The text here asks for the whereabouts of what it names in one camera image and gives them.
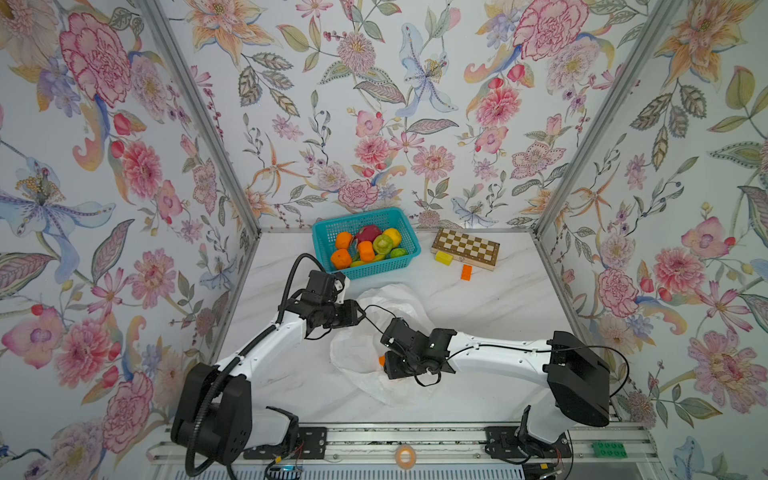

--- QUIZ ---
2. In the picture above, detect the yellow block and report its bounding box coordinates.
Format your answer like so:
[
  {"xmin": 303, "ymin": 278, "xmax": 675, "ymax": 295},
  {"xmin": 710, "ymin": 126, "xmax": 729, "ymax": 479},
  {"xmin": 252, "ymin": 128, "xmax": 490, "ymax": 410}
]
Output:
[{"xmin": 435, "ymin": 251, "xmax": 453, "ymax": 266}]

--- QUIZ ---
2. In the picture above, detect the pink dragon fruit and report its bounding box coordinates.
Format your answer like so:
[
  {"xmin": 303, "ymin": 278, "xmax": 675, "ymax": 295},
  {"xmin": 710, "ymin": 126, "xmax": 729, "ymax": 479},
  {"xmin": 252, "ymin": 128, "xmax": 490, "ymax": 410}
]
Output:
[{"xmin": 355, "ymin": 225, "xmax": 382, "ymax": 243}]

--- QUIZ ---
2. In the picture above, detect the aluminium corner post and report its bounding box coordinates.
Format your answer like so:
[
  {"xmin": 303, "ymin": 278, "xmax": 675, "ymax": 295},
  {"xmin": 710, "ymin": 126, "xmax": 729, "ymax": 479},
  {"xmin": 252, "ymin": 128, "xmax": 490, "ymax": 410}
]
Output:
[
  {"xmin": 532, "ymin": 0, "xmax": 678, "ymax": 240},
  {"xmin": 137, "ymin": 0, "xmax": 262, "ymax": 240}
]

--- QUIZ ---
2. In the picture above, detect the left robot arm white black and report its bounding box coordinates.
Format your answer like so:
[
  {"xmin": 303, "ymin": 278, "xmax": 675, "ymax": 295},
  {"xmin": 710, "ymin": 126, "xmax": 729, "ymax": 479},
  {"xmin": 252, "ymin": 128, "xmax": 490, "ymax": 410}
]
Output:
[{"xmin": 171, "ymin": 300, "xmax": 363, "ymax": 477}]

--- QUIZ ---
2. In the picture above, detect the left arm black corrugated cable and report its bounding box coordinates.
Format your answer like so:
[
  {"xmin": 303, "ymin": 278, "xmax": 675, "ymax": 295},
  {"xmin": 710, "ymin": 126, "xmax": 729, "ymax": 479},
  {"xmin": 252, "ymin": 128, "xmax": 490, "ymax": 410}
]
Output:
[{"xmin": 182, "ymin": 252, "xmax": 328, "ymax": 480}]

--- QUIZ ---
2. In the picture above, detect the green lego plate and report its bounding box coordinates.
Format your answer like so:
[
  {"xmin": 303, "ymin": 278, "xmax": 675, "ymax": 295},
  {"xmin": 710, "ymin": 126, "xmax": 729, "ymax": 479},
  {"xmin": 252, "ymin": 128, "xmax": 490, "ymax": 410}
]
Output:
[{"xmin": 592, "ymin": 441, "xmax": 628, "ymax": 459}]

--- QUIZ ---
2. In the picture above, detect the left aluminium corner post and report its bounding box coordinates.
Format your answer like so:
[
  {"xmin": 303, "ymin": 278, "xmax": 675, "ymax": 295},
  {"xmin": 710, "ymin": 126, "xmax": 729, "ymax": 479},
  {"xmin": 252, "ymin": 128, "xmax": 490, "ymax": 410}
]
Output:
[{"xmin": 137, "ymin": 0, "xmax": 262, "ymax": 240}]

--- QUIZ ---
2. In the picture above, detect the white translucent plastic bag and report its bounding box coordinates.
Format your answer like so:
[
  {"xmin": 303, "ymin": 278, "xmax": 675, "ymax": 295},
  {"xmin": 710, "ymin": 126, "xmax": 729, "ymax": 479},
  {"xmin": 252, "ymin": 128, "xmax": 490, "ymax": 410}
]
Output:
[{"xmin": 330, "ymin": 284, "xmax": 434, "ymax": 408}]

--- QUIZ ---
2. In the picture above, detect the wooden chessboard box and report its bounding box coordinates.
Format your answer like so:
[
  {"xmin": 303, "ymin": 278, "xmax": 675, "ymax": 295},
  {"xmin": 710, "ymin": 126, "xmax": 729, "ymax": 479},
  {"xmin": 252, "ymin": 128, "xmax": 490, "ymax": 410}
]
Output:
[{"xmin": 431, "ymin": 227, "xmax": 500, "ymax": 271}]

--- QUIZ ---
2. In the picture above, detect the right aluminium corner post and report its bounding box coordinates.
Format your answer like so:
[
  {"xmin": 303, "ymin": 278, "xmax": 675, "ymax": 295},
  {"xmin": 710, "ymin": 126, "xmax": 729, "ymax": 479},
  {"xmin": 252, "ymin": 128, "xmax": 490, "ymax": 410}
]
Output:
[{"xmin": 532, "ymin": 0, "xmax": 678, "ymax": 240}]

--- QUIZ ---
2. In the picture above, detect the aluminium rail base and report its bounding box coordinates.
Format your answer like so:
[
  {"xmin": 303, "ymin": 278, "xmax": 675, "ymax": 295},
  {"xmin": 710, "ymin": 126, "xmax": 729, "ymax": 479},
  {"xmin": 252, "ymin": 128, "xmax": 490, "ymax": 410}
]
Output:
[{"xmin": 146, "ymin": 421, "xmax": 661, "ymax": 480}]

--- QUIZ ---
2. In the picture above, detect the orange fruit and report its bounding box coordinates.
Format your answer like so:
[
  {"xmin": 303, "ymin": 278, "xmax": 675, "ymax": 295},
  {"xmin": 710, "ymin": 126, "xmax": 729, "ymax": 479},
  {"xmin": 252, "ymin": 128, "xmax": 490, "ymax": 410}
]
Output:
[
  {"xmin": 357, "ymin": 241, "xmax": 376, "ymax": 263},
  {"xmin": 335, "ymin": 231, "xmax": 354, "ymax": 250},
  {"xmin": 330, "ymin": 249, "xmax": 353, "ymax": 270}
]

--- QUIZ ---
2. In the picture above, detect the yellow lemon toy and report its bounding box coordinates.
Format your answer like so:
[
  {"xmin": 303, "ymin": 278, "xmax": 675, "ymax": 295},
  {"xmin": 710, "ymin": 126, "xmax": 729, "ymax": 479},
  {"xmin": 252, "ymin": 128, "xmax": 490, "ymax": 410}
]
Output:
[{"xmin": 383, "ymin": 228, "xmax": 402, "ymax": 248}]

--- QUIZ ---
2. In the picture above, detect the green pepper toy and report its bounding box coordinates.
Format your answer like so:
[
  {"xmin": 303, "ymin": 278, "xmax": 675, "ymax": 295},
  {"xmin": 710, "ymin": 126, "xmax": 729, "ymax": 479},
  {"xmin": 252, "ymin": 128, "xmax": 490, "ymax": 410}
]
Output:
[{"xmin": 372, "ymin": 233, "xmax": 394, "ymax": 256}]

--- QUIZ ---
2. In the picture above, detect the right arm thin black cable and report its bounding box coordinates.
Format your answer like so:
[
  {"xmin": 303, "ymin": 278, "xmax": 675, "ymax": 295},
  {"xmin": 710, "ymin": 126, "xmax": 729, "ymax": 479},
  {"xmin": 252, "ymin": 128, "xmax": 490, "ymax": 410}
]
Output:
[{"xmin": 359, "ymin": 303, "xmax": 631, "ymax": 480}]

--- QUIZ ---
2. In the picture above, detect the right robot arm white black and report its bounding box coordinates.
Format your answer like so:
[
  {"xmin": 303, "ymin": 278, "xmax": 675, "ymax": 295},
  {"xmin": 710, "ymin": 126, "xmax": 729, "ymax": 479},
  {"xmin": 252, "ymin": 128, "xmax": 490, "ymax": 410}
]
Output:
[{"xmin": 380, "ymin": 318, "xmax": 611, "ymax": 461}]

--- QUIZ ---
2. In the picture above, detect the teal plastic basket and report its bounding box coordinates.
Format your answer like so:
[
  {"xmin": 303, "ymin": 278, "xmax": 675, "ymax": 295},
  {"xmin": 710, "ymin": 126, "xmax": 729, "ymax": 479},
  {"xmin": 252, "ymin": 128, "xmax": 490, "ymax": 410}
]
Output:
[{"xmin": 312, "ymin": 207, "xmax": 421, "ymax": 279}]

